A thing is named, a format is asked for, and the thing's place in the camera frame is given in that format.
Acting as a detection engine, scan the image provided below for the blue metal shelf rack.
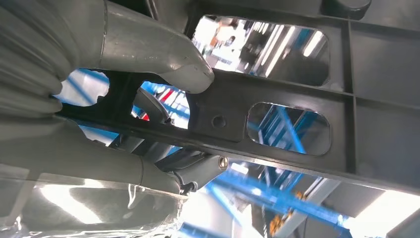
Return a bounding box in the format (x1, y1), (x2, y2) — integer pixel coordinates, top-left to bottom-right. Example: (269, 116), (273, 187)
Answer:
(178, 104), (353, 238)

